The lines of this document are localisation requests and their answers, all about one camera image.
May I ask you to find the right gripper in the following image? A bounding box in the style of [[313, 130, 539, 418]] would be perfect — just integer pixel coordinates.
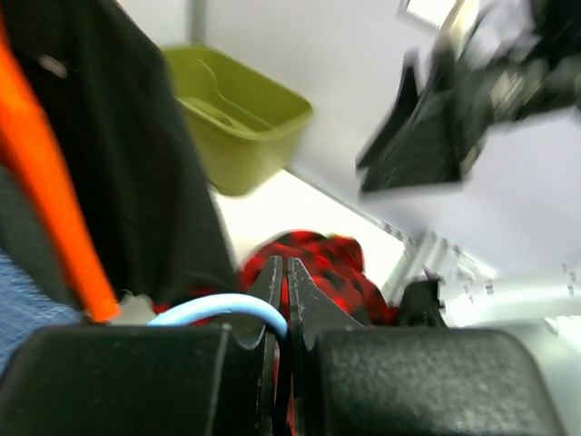
[[357, 1, 580, 193]]

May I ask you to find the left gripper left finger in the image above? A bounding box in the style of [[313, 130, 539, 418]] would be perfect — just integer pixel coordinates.
[[0, 254, 285, 436]]

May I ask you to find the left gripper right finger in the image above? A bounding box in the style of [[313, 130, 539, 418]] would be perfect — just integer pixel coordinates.
[[288, 259, 566, 435]]

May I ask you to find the light blue wire hanger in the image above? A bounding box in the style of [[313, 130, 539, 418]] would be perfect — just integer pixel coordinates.
[[147, 293, 289, 341]]

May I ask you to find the red black plaid shirt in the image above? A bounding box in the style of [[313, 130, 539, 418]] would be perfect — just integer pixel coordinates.
[[152, 229, 400, 328]]

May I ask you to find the blue striped shirt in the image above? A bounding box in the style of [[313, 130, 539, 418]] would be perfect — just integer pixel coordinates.
[[0, 251, 82, 373]]

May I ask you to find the orange shirt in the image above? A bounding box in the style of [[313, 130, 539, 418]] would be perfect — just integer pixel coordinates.
[[1, 30, 120, 322]]

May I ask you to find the green plastic basket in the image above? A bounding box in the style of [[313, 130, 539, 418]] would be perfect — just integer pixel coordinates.
[[162, 45, 313, 196]]

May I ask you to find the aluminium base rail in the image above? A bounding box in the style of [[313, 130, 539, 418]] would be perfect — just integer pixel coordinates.
[[276, 171, 580, 342]]

